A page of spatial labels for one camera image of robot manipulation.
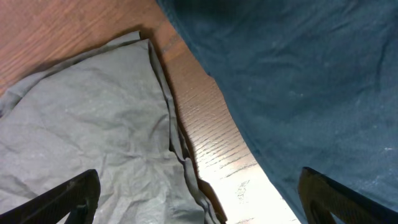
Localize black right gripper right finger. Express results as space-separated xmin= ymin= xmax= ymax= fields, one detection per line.
xmin=298 ymin=167 xmax=397 ymax=223

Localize navy blue shorts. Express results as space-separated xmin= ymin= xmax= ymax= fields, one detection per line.
xmin=158 ymin=0 xmax=397 ymax=222

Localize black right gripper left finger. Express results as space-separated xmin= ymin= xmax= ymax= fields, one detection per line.
xmin=1 ymin=169 xmax=101 ymax=224

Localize grey shorts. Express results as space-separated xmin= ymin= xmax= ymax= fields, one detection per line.
xmin=1 ymin=32 xmax=218 ymax=223

